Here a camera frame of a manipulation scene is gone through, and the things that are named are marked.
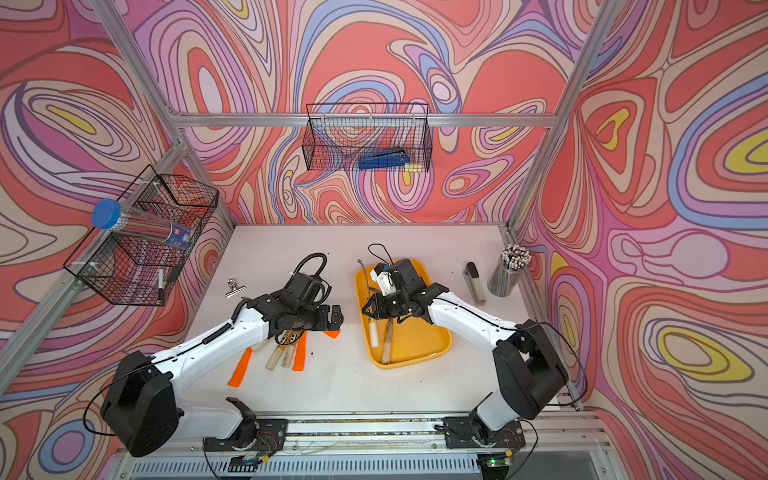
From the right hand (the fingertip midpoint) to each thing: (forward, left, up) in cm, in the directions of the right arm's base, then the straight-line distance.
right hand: (368, 317), depth 82 cm
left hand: (0, +10, -2) cm, 10 cm away
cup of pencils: (+14, -43, +6) cm, 46 cm away
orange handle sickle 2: (0, +11, -10) cm, 15 cm away
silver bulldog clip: (+19, +48, -9) cm, 52 cm away
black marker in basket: (+2, +50, +15) cm, 52 cm away
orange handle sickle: (-5, +21, -10) cm, 24 cm away
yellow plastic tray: (-3, -6, -10) cm, 13 cm away
